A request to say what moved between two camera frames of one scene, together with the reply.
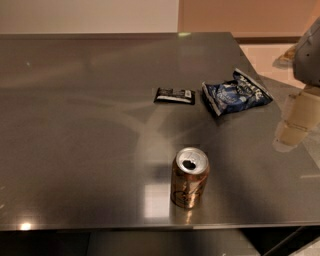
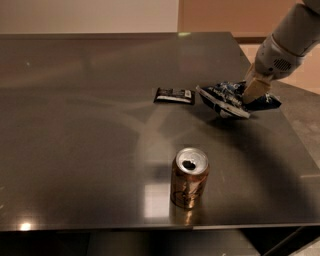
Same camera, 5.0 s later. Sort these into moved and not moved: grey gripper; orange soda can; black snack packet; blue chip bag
Moved: grey gripper; blue chip bag
Not moved: orange soda can; black snack packet
